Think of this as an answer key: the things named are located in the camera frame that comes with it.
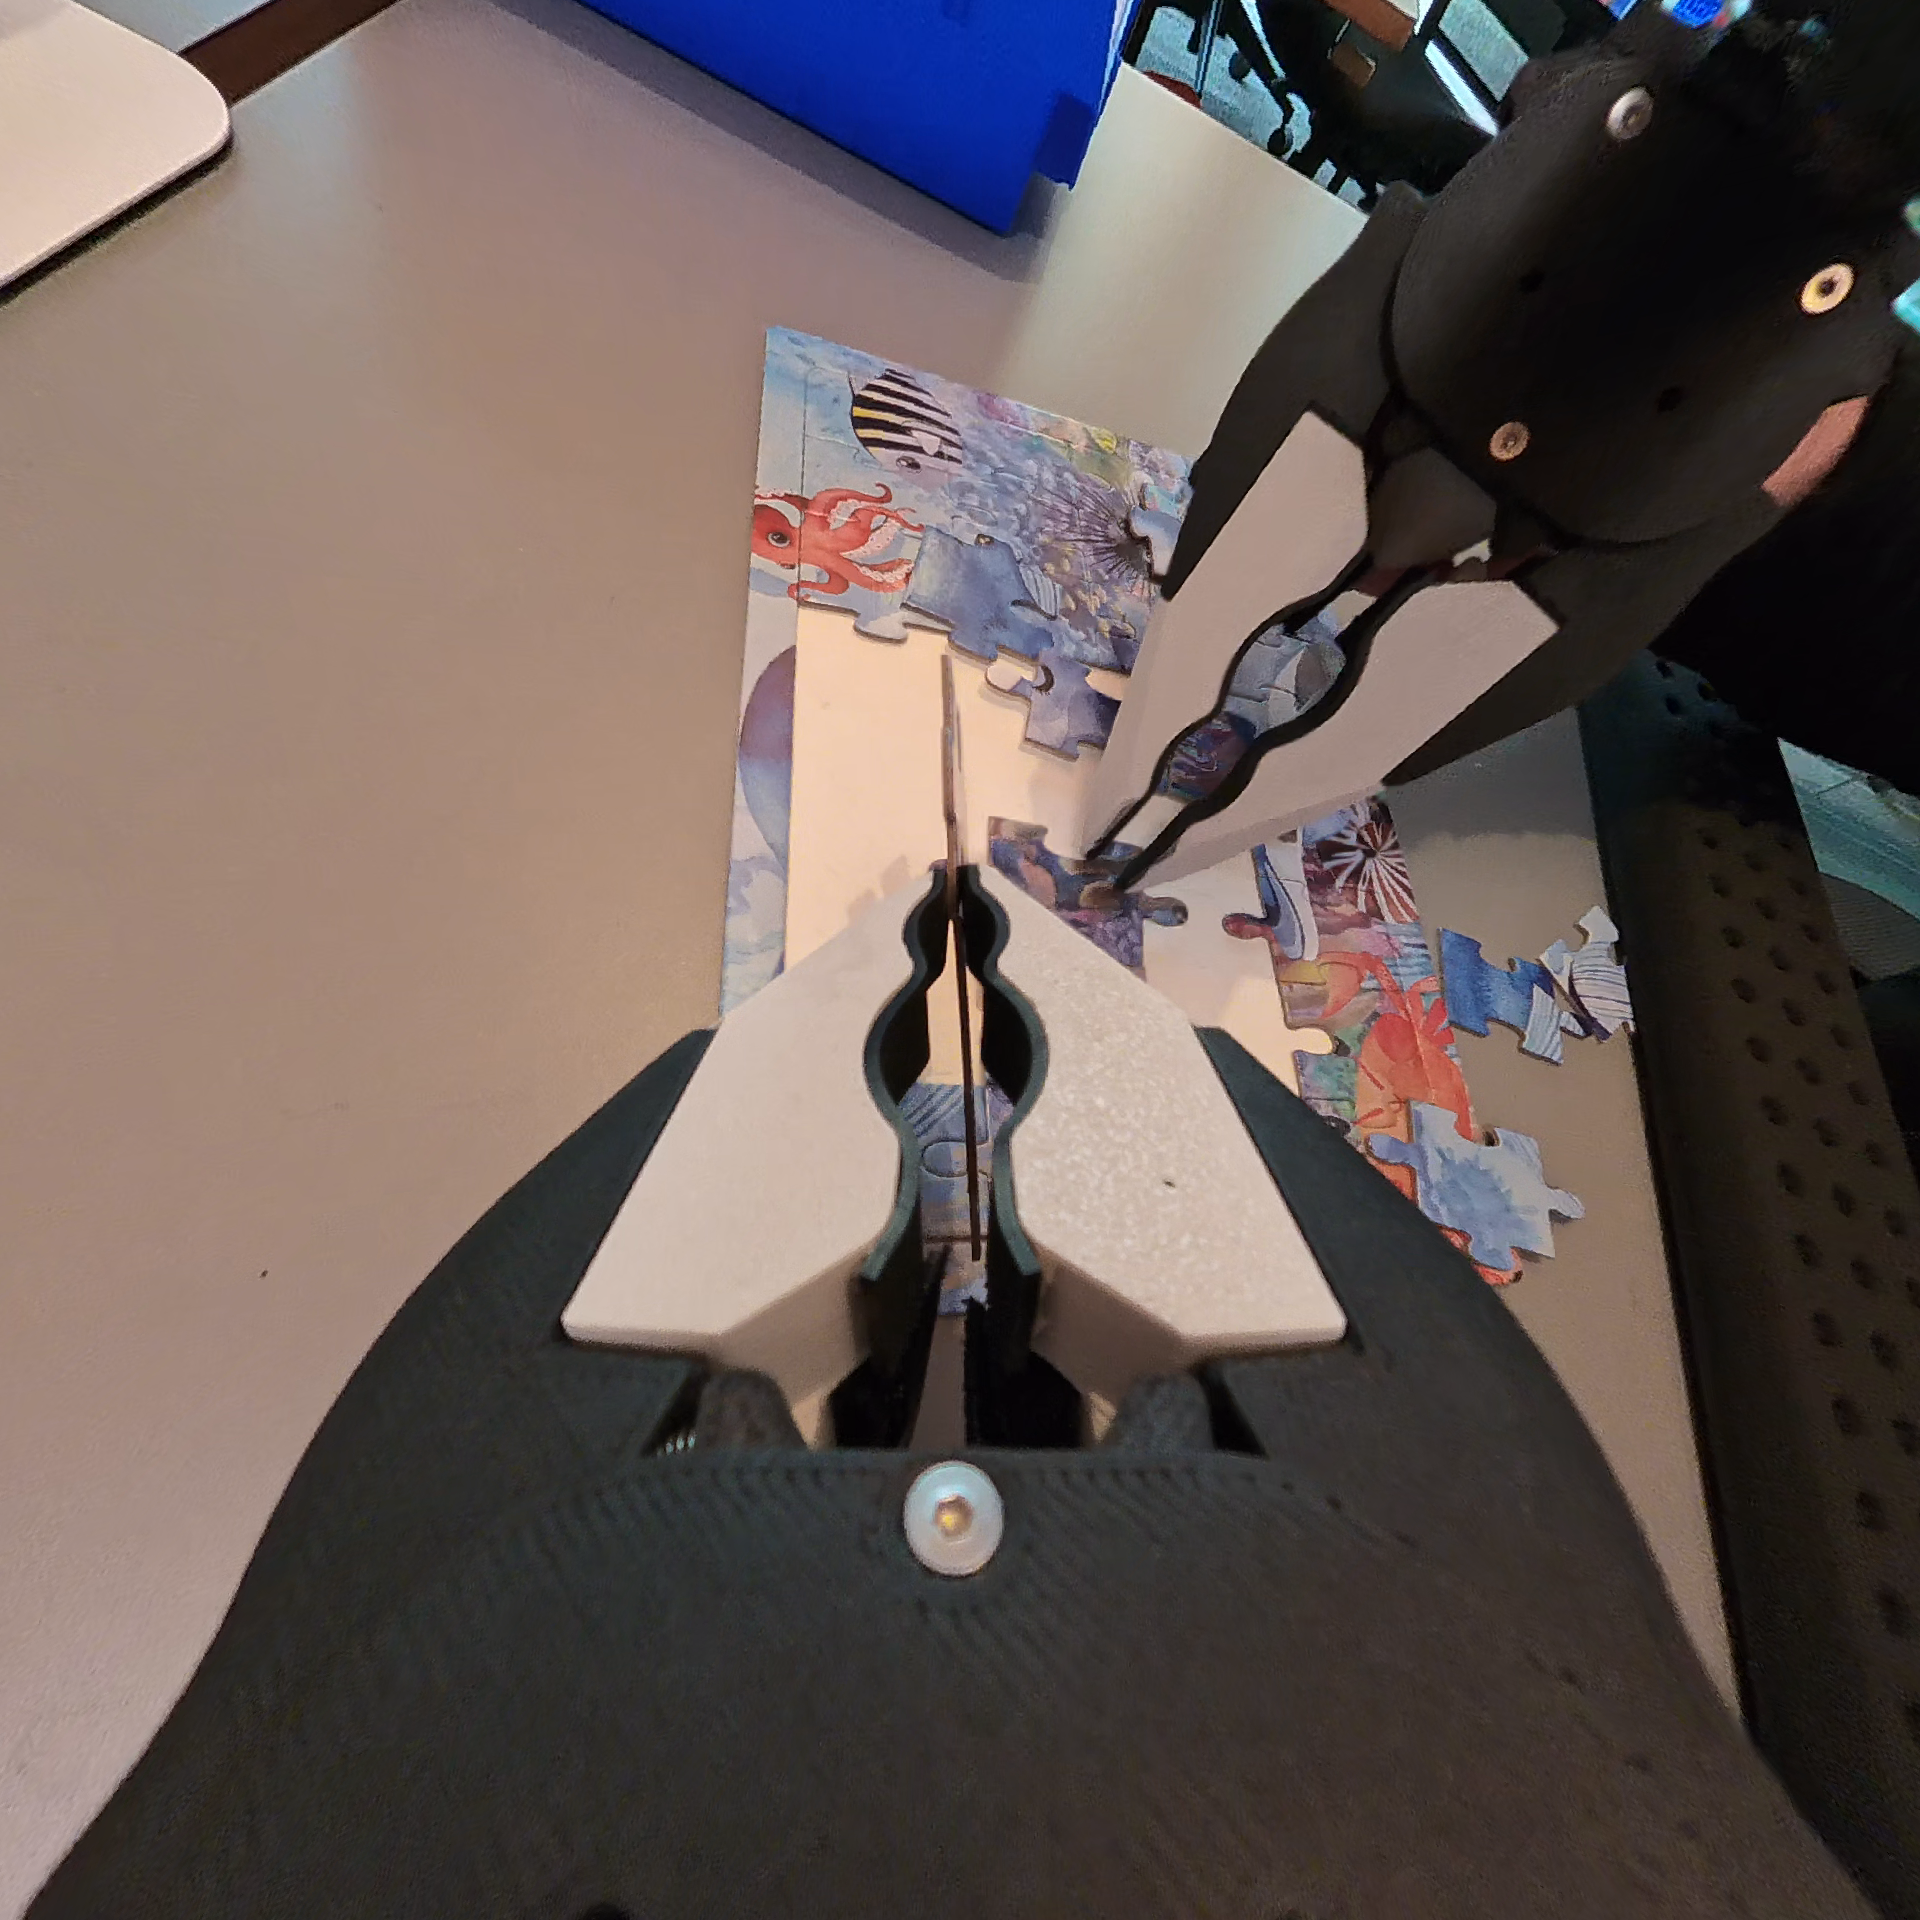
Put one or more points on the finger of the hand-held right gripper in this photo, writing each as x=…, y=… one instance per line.
x=1230, y=600
x=1395, y=704

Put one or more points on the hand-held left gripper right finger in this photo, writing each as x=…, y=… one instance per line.
x=1186, y=1184

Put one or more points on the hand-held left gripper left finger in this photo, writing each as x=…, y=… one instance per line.
x=734, y=1184

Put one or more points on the grey blue puzzle piece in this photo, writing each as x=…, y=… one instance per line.
x=1074, y=704

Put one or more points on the purple coral puzzle piece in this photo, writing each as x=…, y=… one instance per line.
x=1103, y=945
x=1050, y=862

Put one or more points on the pale blue white puzzle piece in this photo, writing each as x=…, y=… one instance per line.
x=1478, y=1184

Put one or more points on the sea animal jigsaw puzzle tray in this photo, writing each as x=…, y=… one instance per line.
x=870, y=750

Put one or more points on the person's right forearm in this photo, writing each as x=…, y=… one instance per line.
x=1829, y=629

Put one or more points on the person's right hand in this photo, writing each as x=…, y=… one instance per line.
x=1817, y=452

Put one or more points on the blue puzzle piece striped end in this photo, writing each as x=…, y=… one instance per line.
x=1501, y=991

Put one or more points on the white blue striped puzzle piece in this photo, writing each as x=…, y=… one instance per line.
x=1594, y=975

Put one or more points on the black perforated chair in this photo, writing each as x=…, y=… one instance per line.
x=1771, y=1200

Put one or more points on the large blue plastic bin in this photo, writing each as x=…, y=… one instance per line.
x=902, y=89

